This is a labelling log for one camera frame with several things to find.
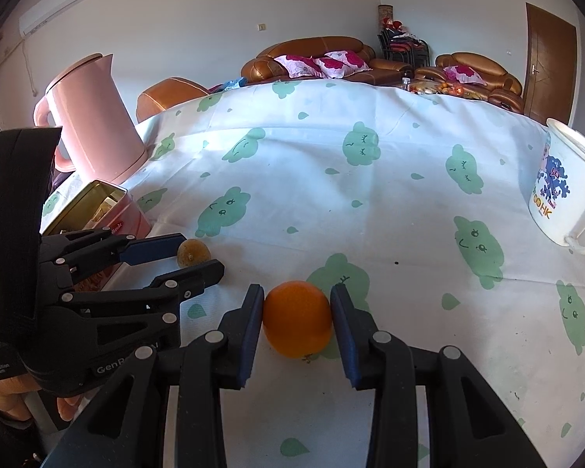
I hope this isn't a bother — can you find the white air conditioner cable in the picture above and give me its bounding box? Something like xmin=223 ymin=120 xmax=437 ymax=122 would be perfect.
xmin=22 ymin=36 xmax=37 ymax=96

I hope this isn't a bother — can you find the brown leather armchair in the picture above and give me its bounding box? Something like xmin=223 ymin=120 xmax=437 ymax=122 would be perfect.
xmin=414 ymin=51 xmax=523 ymax=113

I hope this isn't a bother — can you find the pink metal tin box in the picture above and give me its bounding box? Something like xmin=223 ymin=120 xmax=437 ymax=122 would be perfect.
xmin=39 ymin=179 xmax=153 ymax=298

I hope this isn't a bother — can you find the pink electric kettle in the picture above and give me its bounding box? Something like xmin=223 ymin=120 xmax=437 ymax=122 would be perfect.
xmin=33 ymin=53 xmax=148 ymax=182

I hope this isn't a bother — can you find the small olive-brown fruit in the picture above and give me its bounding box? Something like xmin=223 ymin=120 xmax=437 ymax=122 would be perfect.
xmin=177 ymin=239 xmax=210 ymax=268

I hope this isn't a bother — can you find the stack of dark chairs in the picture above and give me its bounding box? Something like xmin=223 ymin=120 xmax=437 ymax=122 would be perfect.
xmin=378 ymin=27 xmax=430 ymax=66

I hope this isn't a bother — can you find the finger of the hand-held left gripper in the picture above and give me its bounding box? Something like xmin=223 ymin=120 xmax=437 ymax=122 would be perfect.
xmin=62 ymin=259 xmax=226 ymax=323
xmin=39 ymin=230 xmax=188 ymax=284

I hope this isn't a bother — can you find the pink floral pillow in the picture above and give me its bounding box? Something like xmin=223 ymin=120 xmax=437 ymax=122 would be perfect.
xmin=273 ymin=53 xmax=323 ymax=79
xmin=443 ymin=64 xmax=483 ymax=86
xmin=314 ymin=50 xmax=371 ymax=79

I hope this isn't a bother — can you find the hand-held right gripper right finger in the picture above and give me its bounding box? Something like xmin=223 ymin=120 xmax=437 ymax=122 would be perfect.
xmin=330 ymin=284 xmax=549 ymax=468

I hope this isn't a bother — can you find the person's left forearm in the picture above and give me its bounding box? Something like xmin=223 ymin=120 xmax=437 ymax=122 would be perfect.
xmin=0 ymin=395 xmax=64 ymax=468

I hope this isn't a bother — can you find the person's left hand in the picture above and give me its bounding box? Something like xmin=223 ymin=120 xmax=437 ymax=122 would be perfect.
xmin=0 ymin=378 xmax=81 ymax=422

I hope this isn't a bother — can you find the brown leather sofa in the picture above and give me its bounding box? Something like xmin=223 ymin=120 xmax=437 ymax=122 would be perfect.
xmin=240 ymin=35 xmax=405 ymax=85

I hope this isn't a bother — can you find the brown leather chair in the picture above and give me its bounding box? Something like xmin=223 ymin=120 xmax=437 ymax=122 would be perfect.
xmin=135 ymin=77 xmax=210 ymax=124

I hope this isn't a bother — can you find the white printed mug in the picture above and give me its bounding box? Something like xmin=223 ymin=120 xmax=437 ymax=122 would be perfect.
xmin=526 ymin=118 xmax=585 ymax=257

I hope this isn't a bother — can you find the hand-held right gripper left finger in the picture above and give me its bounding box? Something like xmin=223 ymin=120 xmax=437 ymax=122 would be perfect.
xmin=41 ymin=283 xmax=265 ymax=468

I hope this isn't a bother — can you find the low coffee table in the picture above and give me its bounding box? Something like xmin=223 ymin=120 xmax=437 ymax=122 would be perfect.
xmin=404 ymin=78 xmax=488 ymax=101

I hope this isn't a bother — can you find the blue checked cloth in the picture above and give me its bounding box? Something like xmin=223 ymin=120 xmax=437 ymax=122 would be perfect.
xmin=207 ymin=78 xmax=249 ymax=93

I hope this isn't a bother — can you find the brown wooden door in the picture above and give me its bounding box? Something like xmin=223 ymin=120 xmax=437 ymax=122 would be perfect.
xmin=523 ymin=2 xmax=578 ymax=128

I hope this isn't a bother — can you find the white air conditioner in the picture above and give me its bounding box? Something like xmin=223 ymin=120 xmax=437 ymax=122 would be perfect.
xmin=18 ymin=0 xmax=94 ymax=37

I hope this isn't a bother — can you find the small round orange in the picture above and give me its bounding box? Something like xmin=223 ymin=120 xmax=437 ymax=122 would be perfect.
xmin=263 ymin=280 xmax=333 ymax=358

